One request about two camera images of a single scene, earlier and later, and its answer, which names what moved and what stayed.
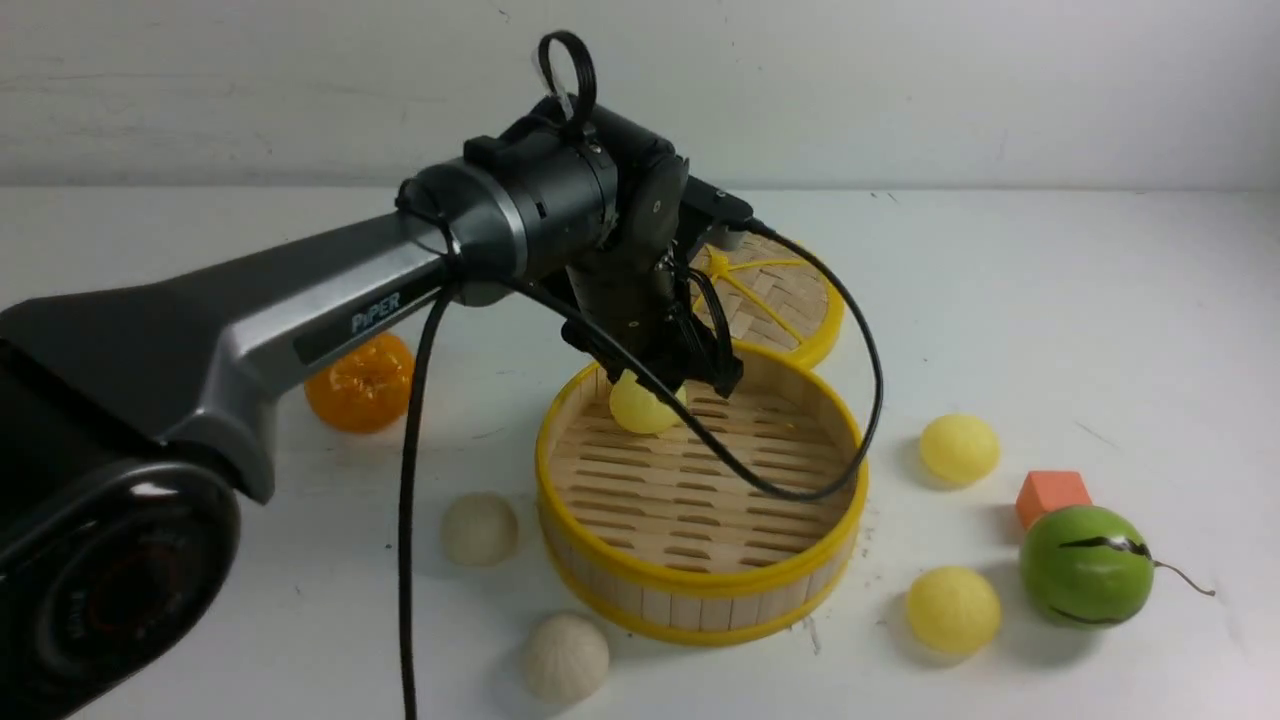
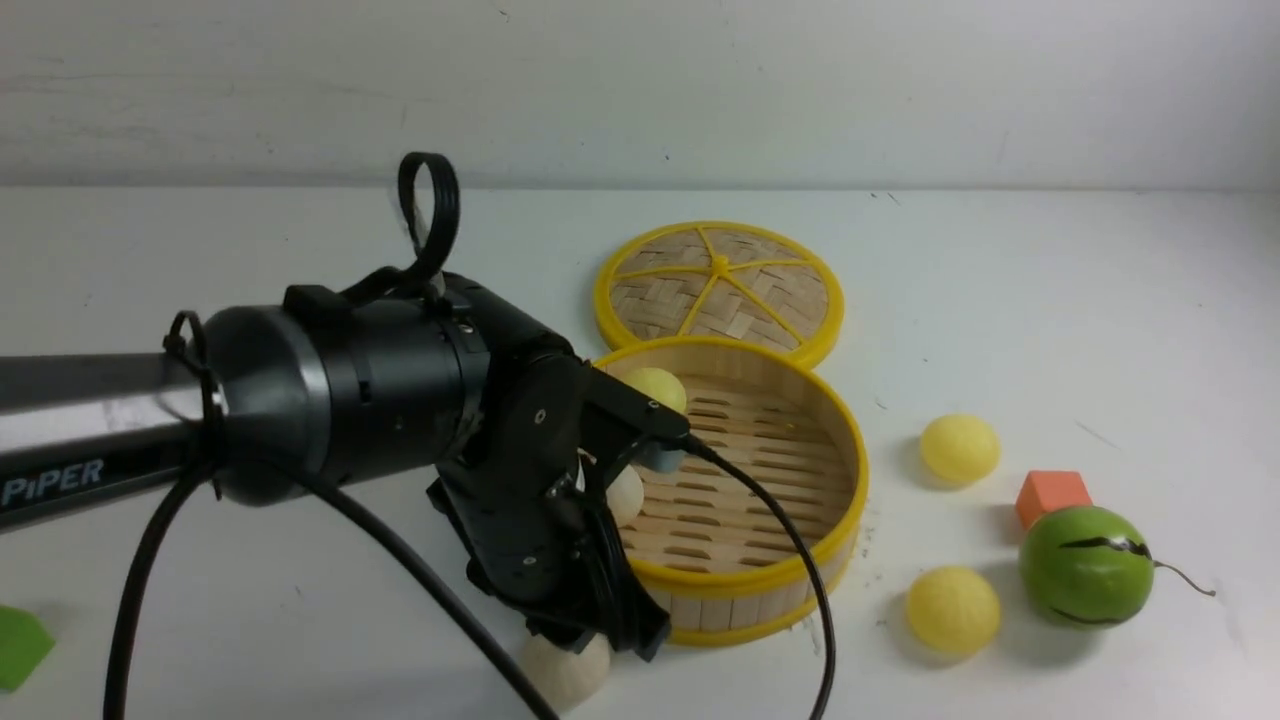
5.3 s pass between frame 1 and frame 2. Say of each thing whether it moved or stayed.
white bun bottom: stayed
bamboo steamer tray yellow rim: stayed
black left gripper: moved
